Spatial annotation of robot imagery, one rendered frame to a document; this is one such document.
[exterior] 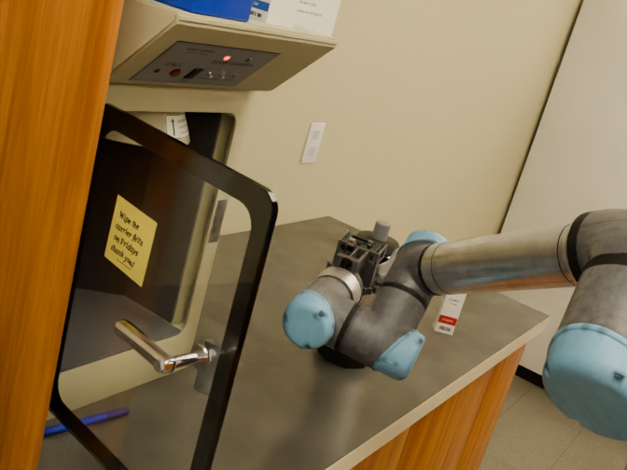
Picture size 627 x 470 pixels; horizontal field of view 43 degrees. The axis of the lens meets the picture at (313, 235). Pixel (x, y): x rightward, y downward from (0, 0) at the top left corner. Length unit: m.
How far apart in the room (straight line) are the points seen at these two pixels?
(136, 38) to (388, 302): 0.50
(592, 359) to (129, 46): 0.57
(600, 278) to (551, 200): 3.07
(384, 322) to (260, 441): 0.25
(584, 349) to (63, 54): 0.58
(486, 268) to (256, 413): 0.44
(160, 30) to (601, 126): 3.12
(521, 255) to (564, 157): 2.90
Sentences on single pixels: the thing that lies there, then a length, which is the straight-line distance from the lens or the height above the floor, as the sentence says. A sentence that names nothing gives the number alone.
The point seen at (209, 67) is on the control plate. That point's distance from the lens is 0.99.
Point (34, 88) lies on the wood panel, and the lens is 0.88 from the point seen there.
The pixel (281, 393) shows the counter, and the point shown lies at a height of 0.94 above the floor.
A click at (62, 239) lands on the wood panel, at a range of 0.87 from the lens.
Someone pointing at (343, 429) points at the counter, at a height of 0.94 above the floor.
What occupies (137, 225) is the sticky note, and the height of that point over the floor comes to 1.28.
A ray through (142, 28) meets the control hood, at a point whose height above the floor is 1.48.
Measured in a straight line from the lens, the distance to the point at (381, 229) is 1.40.
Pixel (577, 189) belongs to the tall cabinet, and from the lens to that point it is 3.87.
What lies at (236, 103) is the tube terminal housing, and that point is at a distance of 1.15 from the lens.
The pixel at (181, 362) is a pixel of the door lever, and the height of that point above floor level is 1.20.
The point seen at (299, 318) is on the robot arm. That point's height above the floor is 1.14.
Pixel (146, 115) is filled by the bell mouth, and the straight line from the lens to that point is 1.08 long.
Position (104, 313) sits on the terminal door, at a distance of 0.94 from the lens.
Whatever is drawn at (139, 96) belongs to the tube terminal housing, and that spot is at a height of 1.39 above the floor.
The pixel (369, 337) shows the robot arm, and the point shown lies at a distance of 1.10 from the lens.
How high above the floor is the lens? 1.58
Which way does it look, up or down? 17 degrees down
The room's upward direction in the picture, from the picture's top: 16 degrees clockwise
